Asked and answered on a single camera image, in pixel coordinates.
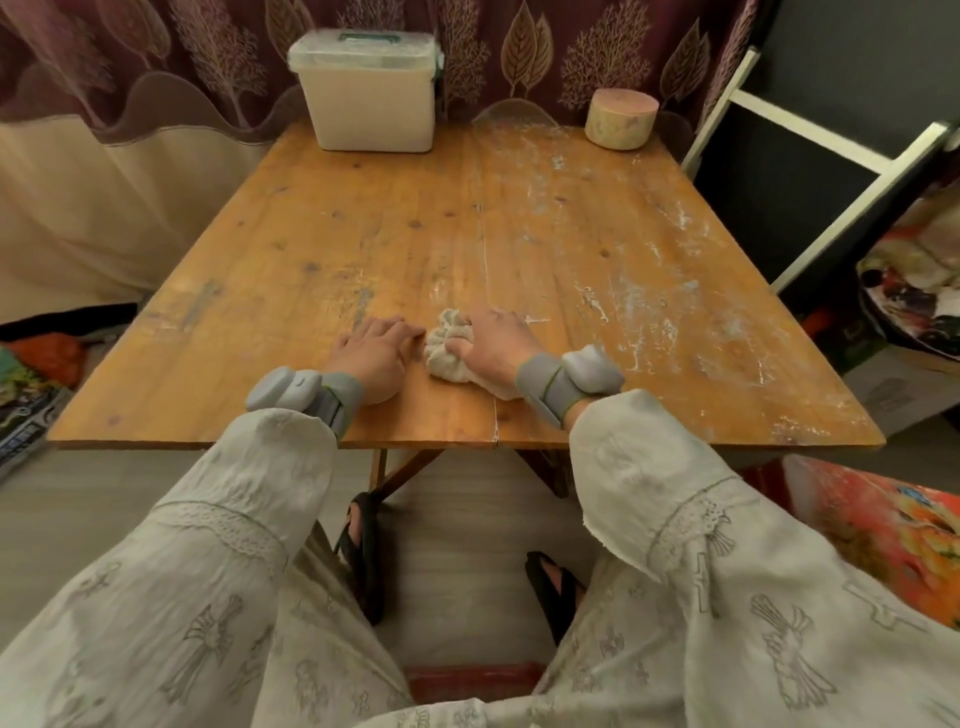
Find person's left hand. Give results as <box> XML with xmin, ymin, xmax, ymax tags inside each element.
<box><xmin>322</xmin><ymin>315</ymin><xmax>426</xmax><ymax>407</ymax></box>

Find person's right hand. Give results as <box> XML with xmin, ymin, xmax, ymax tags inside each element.
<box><xmin>442</xmin><ymin>305</ymin><xmax>554</xmax><ymax>402</ymax></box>

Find lump of pale dough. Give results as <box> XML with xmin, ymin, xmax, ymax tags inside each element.
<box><xmin>423</xmin><ymin>307</ymin><xmax>481</xmax><ymax>385</ymax></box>

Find person's right forearm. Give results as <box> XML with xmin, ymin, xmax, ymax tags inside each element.
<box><xmin>564</xmin><ymin>388</ymin><xmax>960</xmax><ymax>728</ymax></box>

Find person's left forearm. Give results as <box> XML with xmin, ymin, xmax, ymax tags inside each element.
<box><xmin>0</xmin><ymin>407</ymin><xmax>340</xmax><ymax>728</ymax></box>

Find grey left wrist tracker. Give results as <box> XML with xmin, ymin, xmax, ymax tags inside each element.
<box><xmin>245</xmin><ymin>366</ymin><xmax>366</xmax><ymax>441</ymax></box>

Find grey wrist tracker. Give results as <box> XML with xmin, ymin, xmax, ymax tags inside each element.
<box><xmin>514</xmin><ymin>344</ymin><xmax>626</xmax><ymax>431</ymax></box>
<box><xmin>245</xmin><ymin>366</ymin><xmax>366</xmax><ymax>441</ymax></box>

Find grey right wrist tracker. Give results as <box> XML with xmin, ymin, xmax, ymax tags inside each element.
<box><xmin>514</xmin><ymin>344</ymin><xmax>626</xmax><ymax>431</ymax></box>

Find wooden table legs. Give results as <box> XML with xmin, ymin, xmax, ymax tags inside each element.
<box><xmin>366</xmin><ymin>447</ymin><xmax>573</xmax><ymax>515</ymax></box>

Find black left sandal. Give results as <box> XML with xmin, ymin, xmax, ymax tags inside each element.
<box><xmin>332</xmin><ymin>491</ymin><xmax>388</xmax><ymax>628</ymax></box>

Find black sandal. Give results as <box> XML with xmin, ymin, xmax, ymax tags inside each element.
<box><xmin>332</xmin><ymin>491</ymin><xmax>388</xmax><ymax>628</ymax></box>
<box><xmin>523</xmin><ymin>550</ymin><xmax>588</xmax><ymax>648</ymax></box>

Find white plastic container with lid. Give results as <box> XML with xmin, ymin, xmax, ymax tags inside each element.
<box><xmin>287</xmin><ymin>27</ymin><xmax>439</xmax><ymax>154</ymax></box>

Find round wooden block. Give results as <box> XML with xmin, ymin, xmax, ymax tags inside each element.
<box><xmin>583</xmin><ymin>87</ymin><xmax>661</xmax><ymax>152</ymax></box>

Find black right sandal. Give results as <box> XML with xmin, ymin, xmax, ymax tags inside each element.
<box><xmin>523</xmin><ymin>550</ymin><xmax>588</xmax><ymax>648</ymax></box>

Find beige curtain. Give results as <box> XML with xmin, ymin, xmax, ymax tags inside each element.
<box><xmin>0</xmin><ymin>112</ymin><xmax>290</xmax><ymax>325</ymax></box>

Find beige patterned garment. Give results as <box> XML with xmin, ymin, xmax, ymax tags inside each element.
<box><xmin>255</xmin><ymin>521</ymin><xmax>624</xmax><ymax>728</ymax></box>

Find maroon leaf-patterned curtain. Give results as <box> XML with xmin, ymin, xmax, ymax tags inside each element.
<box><xmin>0</xmin><ymin>0</ymin><xmax>762</xmax><ymax>147</ymax></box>

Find red stool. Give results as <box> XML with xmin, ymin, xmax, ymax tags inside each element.
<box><xmin>403</xmin><ymin>662</ymin><xmax>550</xmax><ymax>707</ymax></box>

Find pile of colourful packets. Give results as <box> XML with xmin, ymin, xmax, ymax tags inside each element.
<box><xmin>0</xmin><ymin>302</ymin><xmax>140</xmax><ymax>483</ymax></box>

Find grey cardboard box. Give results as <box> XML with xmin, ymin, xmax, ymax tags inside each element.
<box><xmin>838</xmin><ymin>343</ymin><xmax>960</xmax><ymax>439</ymax></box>

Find orange floral cushion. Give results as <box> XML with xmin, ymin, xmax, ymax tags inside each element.
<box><xmin>738</xmin><ymin>453</ymin><xmax>960</xmax><ymax>633</ymax></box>

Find colourful floral bag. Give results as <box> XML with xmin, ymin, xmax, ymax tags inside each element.
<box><xmin>855</xmin><ymin>176</ymin><xmax>960</xmax><ymax>357</ymax></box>

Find white wooden frame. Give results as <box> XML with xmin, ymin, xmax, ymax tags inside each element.
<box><xmin>680</xmin><ymin>45</ymin><xmax>960</xmax><ymax>296</ymax></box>

